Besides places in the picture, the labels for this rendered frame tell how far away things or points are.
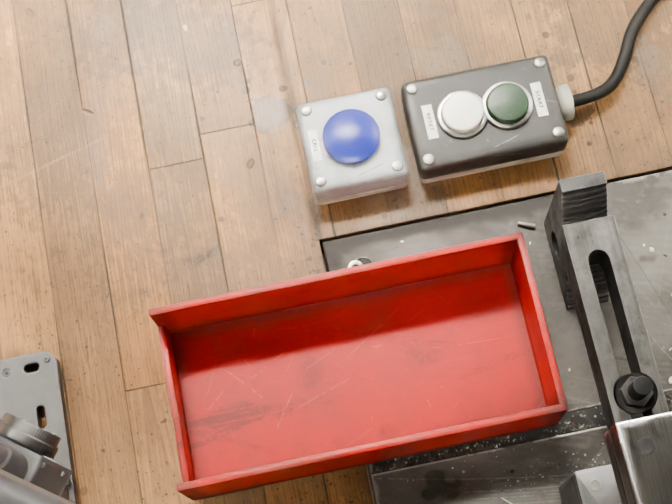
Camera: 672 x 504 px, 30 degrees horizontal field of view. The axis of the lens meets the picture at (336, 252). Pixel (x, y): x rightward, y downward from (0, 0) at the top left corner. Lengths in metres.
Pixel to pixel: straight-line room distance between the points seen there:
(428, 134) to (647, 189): 0.16
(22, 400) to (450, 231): 0.32
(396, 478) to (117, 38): 0.39
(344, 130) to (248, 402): 0.20
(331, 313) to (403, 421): 0.09
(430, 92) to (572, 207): 0.14
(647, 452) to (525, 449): 0.25
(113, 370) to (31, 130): 0.19
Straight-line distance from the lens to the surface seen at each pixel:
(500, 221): 0.89
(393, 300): 0.87
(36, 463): 0.72
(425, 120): 0.88
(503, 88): 0.89
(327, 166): 0.87
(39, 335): 0.90
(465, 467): 0.85
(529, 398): 0.86
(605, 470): 0.77
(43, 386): 0.88
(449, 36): 0.94
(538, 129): 0.89
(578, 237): 0.82
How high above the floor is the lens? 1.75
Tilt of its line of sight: 73 degrees down
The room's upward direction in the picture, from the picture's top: 10 degrees counter-clockwise
